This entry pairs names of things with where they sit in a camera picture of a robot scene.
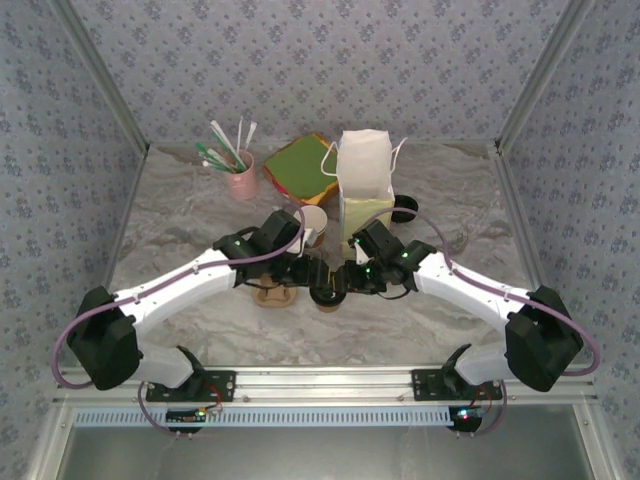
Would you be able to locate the white paper-wrapped straw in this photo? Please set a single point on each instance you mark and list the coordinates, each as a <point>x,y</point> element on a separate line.
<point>251,132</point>
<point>212,165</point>
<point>240,132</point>

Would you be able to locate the green tipped wrapped straw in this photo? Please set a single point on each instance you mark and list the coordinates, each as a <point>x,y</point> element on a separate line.
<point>210,152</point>

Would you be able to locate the painted paper gift bag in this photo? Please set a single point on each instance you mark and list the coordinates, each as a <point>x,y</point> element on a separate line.
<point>367,165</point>

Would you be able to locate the green striped wrapped straw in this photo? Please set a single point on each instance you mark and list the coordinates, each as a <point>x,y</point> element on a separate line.
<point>226,142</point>

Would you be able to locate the brown pulp cup carrier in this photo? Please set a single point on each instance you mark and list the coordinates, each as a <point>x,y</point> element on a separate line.
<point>272,298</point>

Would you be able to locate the brown paper cup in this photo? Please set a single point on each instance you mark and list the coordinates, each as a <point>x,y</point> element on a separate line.
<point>322,240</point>
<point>327,308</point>
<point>314,219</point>

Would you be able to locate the green paper napkin stack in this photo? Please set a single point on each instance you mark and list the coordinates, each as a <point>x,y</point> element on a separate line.
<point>307,165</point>

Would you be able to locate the aluminium frame post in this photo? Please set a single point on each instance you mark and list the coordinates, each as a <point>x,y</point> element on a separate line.
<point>542,70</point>
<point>102,70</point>

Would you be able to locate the small circuit board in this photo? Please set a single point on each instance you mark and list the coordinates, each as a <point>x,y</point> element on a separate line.
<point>465,417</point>
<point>182,416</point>

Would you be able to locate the pink straw holder cup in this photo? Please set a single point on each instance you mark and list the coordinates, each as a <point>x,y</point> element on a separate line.
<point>245,182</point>

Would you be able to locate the aluminium table side rail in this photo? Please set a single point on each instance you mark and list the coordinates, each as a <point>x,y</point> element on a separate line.
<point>125,210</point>
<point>510,175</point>

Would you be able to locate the grey metal panel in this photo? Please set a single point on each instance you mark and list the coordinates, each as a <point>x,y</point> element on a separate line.
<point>325,455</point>

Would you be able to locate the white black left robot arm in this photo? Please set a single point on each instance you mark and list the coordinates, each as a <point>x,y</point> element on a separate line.
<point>175,290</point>

